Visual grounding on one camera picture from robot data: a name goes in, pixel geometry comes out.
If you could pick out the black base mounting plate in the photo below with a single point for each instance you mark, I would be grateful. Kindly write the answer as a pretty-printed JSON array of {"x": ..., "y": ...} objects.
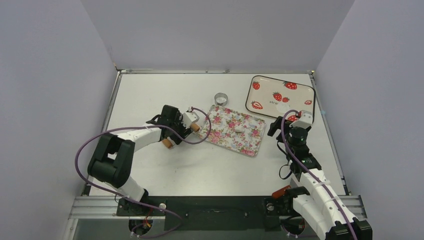
[{"x": 211, "y": 213}]

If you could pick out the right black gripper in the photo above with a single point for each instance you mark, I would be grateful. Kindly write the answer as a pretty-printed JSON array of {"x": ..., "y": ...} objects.
[{"x": 276, "y": 126}]

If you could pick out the white dough piece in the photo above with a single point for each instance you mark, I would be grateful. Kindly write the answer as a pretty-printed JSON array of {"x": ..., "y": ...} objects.
[{"x": 239, "y": 129}]

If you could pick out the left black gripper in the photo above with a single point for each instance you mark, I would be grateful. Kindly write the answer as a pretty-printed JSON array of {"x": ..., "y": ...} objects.
[{"x": 184, "y": 131}]

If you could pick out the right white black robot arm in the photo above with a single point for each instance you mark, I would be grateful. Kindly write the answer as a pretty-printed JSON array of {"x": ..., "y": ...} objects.
[{"x": 314, "y": 199}]

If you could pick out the strawberry pattern tray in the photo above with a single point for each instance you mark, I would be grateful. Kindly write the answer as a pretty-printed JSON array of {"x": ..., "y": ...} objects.
[{"x": 266, "y": 92}]

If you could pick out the floral pattern tray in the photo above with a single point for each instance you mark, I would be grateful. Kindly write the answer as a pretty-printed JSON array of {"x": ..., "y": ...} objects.
[{"x": 220, "y": 124}]

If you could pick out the aluminium front rail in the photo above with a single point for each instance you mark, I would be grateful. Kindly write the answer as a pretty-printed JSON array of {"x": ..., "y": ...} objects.
[{"x": 106, "y": 207}]

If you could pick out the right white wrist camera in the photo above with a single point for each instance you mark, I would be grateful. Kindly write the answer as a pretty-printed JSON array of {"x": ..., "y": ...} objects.
[{"x": 304, "y": 121}]

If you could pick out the flat round dumpling wrapper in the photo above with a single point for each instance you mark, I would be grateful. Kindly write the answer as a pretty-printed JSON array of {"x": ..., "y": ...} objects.
[{"x": 283, "y": 107}]

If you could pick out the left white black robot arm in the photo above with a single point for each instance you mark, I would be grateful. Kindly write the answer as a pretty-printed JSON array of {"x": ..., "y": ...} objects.
[{"x": 112, "y": 159}]

